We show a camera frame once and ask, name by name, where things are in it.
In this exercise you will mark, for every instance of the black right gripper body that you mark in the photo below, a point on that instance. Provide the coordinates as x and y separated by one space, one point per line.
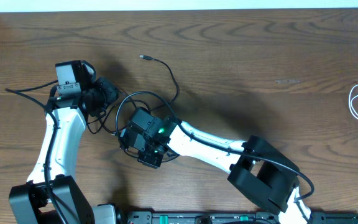
150 157

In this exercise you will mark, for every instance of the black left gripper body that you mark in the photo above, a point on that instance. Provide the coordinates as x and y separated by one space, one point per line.
105 92

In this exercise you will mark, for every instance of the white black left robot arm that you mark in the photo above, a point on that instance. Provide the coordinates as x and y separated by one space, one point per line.
50 194

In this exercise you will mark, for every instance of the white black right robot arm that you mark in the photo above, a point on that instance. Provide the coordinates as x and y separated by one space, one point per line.
255 168

